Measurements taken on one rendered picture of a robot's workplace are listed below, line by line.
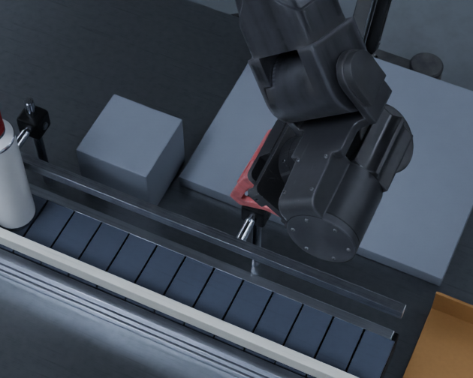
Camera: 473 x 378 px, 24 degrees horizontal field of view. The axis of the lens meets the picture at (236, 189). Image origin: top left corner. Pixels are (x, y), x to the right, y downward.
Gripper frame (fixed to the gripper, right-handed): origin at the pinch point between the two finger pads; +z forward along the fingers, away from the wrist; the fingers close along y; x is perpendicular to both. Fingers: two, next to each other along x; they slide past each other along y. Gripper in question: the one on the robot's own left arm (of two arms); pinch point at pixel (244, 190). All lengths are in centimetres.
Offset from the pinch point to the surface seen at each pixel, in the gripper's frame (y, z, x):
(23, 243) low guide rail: 1.8, 37.5, -5.1
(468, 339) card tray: -12.0, 11.5, 40.0
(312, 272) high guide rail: -5.9, 13.0, 17.8
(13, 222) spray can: -1.0, 40.8, -6.7
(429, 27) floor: -135, 99, 68
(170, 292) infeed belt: -1.0, 29.1, 10.7
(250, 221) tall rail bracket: -9.3, 18.8, 10.9
